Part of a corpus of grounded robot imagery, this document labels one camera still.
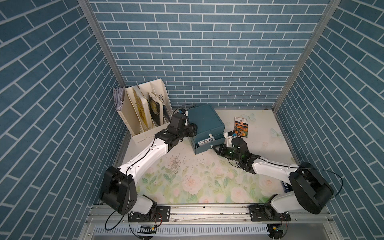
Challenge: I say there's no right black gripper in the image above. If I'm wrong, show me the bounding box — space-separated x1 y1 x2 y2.
211 144 241 164

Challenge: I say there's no yellow cover book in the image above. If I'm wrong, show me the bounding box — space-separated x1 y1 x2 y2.
133 86 153 131

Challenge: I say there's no orange flower seed bag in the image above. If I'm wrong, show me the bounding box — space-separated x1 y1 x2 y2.
233 117 249 138

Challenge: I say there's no blue black pen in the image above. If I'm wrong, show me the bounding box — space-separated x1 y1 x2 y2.
281 181 293 193

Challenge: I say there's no purple paper stack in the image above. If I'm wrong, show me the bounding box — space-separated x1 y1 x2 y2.
113 87 125 111

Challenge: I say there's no cream file organizer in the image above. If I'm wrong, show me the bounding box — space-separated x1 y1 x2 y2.
113 79 173 144

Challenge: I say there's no teal plastic drawer cabinet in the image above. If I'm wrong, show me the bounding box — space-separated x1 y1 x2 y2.
188 104 225 155

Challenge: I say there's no pink flower seed bag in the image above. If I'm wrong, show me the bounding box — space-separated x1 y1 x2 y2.
197 137 216 147

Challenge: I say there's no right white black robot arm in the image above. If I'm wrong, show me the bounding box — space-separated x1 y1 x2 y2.
212 138 334 222

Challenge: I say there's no dark sunflower cover book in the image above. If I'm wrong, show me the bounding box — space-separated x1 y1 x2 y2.
149 92 164 126

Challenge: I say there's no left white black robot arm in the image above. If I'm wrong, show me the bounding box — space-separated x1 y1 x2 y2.
100 109 197 220

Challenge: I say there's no teal drawer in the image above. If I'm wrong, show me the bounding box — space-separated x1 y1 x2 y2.
196 134 225 147

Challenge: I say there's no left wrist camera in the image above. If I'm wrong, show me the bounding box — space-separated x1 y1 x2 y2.
178 108 188 116

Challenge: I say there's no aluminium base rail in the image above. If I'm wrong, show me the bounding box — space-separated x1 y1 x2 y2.
79 204 342 240

